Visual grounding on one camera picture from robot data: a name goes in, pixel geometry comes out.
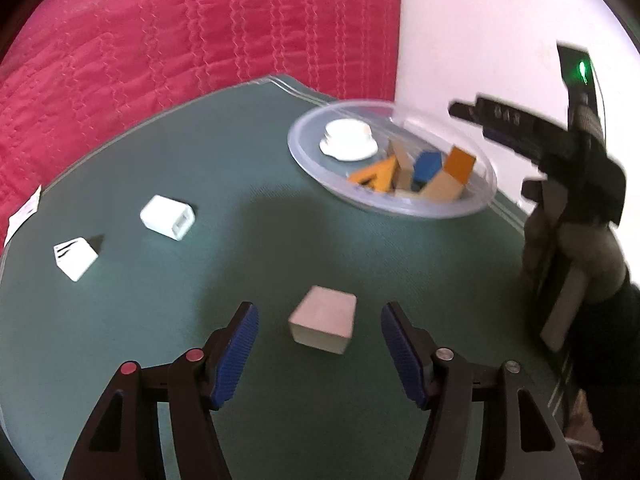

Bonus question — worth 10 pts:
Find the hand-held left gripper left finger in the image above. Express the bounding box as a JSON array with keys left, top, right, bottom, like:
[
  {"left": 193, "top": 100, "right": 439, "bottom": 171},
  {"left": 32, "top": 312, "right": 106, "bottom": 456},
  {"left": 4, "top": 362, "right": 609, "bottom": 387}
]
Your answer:
[{"left": 62, "top": 301, "right": 261, "bottom": 480}]

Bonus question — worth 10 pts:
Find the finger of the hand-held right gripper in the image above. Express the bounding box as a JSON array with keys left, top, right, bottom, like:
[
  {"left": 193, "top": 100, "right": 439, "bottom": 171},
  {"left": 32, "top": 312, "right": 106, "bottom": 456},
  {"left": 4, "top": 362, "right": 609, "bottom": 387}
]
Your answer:
[
  {"left": 448, "top": 94, "right": 571, "bottom": 135},
  {"left": 482, "top": 126, "right": 553, "bottom": 163}
]

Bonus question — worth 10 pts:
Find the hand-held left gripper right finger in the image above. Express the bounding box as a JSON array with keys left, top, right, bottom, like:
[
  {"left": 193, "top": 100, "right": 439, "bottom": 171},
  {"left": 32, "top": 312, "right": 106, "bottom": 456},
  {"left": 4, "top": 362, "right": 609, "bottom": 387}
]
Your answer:
[{"left": 381, "top": 301, "right": 583, "bottom": 480}]

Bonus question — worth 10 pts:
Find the plain wooden rectangular block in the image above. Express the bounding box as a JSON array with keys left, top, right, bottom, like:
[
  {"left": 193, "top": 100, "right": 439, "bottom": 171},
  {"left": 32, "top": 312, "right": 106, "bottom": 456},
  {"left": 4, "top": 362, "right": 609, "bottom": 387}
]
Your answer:
[{"left": 288, "top": 285, "right": 358, "bottom": 356}]

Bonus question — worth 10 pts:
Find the orange black-striped triangular block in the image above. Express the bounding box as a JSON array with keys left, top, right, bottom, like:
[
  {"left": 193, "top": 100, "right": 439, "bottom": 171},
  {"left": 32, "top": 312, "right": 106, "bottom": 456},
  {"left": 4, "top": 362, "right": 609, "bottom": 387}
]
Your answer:
[{"left": 348, "top": 155, "right": 401, "bottom": 193}]

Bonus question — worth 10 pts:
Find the white round cap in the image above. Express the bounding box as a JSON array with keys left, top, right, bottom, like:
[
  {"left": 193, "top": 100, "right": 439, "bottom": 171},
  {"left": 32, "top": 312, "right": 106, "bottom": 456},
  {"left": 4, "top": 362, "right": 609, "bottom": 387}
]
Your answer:
[{"left": 319, "top": 120, "right": 379, "bottom": 161}]

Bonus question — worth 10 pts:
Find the clear plastic container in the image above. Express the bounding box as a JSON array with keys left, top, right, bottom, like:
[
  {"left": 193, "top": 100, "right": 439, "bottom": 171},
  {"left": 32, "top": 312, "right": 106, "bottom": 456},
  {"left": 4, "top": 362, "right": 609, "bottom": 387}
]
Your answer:
[{"left": 287, "top": 100, "right": 498, "bottom": 219}]

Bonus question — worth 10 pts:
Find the person's right forearm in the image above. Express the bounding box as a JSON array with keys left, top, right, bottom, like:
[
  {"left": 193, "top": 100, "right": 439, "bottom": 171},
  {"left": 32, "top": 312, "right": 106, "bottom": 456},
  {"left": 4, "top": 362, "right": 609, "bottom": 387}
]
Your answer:
[{"left": 570, "top": 280, "right": 640, "bottom": 480}]

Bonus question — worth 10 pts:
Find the person's right hand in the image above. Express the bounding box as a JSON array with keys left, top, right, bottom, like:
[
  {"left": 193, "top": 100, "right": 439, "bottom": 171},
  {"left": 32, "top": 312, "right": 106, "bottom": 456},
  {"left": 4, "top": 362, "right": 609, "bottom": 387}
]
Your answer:
[{"left": 522, "top": 205, "right": 628, "bottom": 306}]

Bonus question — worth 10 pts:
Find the orange-faced wooden block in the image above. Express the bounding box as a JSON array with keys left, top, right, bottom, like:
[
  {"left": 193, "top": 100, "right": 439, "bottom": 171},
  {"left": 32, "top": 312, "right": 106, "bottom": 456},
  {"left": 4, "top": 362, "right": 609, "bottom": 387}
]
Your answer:
[{"left": 419, "top": 146, "right": 477, "bottom": 204}]

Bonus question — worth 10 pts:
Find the blue block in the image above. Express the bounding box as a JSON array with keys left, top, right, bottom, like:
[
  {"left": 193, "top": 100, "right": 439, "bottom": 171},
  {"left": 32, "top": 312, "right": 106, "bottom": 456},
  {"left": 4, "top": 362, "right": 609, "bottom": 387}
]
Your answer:
[{"left": 411, "top": 151, "right": 446, "bottom": 186}]

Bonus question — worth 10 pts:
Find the light tan wooden block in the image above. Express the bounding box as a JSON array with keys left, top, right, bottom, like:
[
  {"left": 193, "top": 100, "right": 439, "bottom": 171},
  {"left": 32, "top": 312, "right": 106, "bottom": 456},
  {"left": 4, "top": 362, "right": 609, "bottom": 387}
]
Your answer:
[{"left": 390, "top": 140, "right": 416, "bottom": 191}]

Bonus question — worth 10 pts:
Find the white hollow rectangular block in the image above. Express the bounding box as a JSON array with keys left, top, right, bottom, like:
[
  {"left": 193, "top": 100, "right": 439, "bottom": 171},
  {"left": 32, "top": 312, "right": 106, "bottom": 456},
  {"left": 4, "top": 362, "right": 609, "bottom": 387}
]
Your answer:
[{"left": 140, "top": 195, "right": 195, "bottom": 243}]

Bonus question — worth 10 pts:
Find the white black-striped triangular block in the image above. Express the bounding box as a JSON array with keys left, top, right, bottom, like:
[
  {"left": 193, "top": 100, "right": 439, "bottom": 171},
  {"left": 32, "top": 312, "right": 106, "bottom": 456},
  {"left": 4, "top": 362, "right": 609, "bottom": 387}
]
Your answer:
[{"left": 52, "top": 236, "right": 101, "bottom": 282}]

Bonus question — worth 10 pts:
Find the white paper packet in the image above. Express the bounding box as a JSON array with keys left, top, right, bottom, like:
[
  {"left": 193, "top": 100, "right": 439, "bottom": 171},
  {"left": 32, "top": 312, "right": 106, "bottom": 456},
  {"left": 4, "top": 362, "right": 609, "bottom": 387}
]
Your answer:
[{"left": 4, "top": 185, "right": 43, "bottom": 248}]

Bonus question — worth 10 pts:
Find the red quilted blanket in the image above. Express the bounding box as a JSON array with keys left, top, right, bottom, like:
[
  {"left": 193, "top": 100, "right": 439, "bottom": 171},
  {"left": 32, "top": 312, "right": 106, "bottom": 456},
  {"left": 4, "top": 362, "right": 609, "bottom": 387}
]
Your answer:
[{"left": 0, "top": 0, "right": 403, "bottom": 211}]

